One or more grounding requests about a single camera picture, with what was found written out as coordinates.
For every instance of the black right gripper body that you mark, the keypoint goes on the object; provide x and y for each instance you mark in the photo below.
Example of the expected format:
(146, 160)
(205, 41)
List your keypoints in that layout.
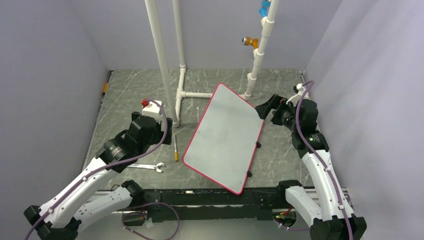
(284, 115)

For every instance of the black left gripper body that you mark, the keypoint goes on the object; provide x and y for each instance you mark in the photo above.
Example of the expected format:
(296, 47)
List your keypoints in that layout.
(158, 135)

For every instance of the white rainbow marker pen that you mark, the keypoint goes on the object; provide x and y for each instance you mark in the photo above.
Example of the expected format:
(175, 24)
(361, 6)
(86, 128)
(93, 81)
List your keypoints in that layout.
(176, 153)

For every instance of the pink framed whiteboard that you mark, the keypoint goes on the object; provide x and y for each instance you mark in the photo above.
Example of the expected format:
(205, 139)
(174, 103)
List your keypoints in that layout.
(224, 142)

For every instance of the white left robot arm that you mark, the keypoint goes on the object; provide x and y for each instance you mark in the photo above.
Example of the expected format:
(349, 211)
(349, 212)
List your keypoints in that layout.
(70, 211)

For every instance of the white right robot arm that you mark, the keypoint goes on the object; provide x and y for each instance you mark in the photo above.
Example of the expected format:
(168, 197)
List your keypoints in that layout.
(331, 217)

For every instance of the silver open-end wrench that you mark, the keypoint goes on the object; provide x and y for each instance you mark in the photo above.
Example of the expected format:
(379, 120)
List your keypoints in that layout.
(155, 167)

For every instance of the blue nozzle fitting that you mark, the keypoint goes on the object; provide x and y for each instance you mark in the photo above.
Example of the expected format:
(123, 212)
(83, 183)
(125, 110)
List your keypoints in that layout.
(264, 7)

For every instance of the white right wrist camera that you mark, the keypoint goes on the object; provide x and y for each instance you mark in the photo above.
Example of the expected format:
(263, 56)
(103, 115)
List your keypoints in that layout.
(299, 89)

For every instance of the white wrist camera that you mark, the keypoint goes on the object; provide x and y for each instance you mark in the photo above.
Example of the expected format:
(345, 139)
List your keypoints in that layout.
(151, 109)
(299, 89)

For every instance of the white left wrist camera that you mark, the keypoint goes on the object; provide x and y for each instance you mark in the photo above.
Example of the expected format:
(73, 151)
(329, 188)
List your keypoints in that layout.
(151, 109)

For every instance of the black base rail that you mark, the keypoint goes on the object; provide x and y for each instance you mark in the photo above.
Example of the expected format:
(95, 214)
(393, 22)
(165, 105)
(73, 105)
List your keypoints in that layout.
(259, 203)

